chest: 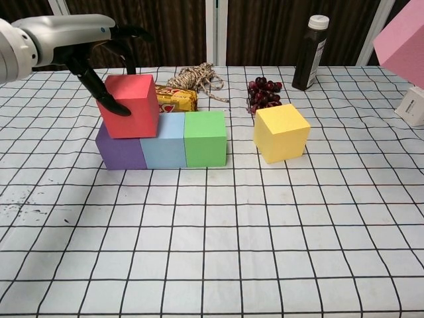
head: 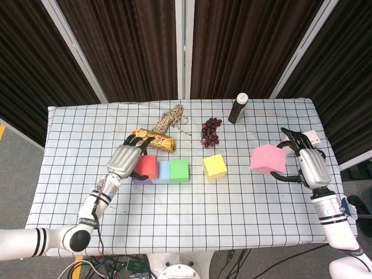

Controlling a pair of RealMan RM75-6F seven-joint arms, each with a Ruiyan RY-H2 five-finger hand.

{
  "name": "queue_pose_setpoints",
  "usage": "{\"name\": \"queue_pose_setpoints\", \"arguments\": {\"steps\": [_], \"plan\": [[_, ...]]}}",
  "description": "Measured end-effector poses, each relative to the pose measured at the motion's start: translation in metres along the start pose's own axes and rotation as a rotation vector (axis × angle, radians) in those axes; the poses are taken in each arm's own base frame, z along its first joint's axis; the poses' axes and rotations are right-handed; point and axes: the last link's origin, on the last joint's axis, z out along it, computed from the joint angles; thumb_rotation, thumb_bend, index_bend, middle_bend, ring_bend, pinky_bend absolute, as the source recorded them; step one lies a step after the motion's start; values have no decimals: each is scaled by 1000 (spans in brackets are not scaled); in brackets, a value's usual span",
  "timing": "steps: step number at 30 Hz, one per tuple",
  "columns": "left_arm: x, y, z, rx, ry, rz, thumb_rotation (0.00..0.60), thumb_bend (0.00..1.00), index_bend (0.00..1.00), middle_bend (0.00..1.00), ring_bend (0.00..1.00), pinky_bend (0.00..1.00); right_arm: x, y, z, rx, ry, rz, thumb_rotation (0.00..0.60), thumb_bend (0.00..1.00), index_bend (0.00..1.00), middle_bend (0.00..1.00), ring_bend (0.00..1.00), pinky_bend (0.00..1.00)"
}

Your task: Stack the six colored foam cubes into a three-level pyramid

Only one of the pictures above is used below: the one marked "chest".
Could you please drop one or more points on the yellow foam cube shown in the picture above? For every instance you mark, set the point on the yellow foam cube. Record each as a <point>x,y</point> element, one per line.
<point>285,142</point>

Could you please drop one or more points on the red foam cube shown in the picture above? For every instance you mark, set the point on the red foam cube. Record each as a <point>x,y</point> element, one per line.
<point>139,112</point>

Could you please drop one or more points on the green foam cube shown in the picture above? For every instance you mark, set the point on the green foam cube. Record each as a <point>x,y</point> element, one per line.
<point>205,149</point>

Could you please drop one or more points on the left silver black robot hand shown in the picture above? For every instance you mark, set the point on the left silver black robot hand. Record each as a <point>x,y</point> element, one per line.
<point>66,33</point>

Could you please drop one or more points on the golden biscuit packet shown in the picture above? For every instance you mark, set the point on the golden biscuit packet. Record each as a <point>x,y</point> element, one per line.
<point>179,99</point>

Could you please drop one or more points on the dark bottle white cap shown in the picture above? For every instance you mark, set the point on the dark bottle white cap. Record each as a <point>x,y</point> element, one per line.
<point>308,63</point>

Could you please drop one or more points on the dark red grape bunch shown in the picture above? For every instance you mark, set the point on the dark red grape bunch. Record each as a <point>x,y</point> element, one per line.
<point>263,92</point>

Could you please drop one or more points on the white cardboard box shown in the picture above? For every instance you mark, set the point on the white cardboard box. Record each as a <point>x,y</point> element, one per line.
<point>412,107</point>

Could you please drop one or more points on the pink foam cube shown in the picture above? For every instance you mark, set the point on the pink foam cube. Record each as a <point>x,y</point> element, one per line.
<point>407,39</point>

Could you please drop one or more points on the light blue foam cube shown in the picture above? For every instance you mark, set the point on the light blue foam cube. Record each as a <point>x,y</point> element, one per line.
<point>165,149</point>

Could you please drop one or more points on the white partition post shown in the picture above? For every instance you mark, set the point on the white partition post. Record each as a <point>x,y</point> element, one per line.
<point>366,49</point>
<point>59,6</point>
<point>215,33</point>

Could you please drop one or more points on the purple foam cube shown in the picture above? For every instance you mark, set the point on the purple foam cube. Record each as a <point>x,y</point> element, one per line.
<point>122,154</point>

